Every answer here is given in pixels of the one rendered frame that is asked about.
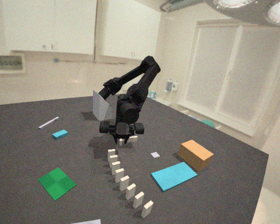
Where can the light blue flat slab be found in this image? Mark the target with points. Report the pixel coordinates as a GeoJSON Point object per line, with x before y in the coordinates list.
{"type": "Point", "coordinates": [173, 176]}

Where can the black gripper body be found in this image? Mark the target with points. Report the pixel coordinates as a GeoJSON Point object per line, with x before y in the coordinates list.
{"type": "Point", "coordinates": [106, 127]}

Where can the teal rectangular block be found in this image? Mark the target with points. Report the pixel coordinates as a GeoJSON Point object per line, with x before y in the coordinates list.
{"type": "Point", "coordinates": [60, 134]}

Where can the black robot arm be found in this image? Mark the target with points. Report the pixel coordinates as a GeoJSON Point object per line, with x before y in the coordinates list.
{"type": "Point", "coordinates": [129, 105]}

